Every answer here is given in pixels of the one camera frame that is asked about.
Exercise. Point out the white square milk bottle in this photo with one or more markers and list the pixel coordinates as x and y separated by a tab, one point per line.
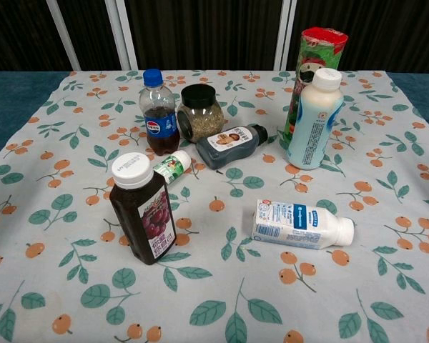
293	226

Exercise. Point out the dark grape juice bottle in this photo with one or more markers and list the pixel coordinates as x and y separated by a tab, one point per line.
146	218

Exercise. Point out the dark sauce bottle black cap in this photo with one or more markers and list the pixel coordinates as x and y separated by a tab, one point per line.
229	148

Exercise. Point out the green chips can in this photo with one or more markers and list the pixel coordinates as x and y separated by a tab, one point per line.
307	71

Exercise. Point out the glass jar black lid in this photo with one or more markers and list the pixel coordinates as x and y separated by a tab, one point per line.
200	118

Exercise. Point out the small green white bottle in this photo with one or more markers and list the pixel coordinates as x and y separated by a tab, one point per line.
171	168

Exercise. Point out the tall white yogurt bottle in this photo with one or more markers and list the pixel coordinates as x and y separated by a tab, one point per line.
314	128

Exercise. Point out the blue cap cola bottle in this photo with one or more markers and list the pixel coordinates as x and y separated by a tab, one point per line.
158	118

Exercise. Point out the white partition frame post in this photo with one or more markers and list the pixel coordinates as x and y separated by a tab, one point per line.
122	35
63	35
284	35

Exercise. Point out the floral fruit print tablecloth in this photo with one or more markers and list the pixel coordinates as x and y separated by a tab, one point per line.
214	286

